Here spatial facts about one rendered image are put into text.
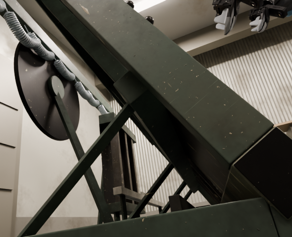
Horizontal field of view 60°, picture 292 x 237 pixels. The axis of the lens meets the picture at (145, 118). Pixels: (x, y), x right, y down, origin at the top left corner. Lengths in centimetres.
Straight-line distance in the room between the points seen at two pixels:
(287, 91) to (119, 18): 417
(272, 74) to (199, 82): 432
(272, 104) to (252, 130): 411
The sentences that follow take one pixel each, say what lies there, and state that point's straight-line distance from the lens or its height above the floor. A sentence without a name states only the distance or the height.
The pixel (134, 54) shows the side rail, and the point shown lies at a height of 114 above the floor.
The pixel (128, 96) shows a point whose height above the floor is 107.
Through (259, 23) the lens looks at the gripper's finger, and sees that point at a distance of 136.
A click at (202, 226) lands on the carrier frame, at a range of 47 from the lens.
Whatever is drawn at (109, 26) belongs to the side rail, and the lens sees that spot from 69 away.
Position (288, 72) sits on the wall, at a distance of 486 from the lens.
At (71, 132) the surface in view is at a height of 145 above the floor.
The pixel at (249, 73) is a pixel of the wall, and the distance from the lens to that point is 486.
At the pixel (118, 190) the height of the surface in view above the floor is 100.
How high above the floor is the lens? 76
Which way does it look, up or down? 24 degrees up
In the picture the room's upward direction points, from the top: 9 degrees counter-clockwise
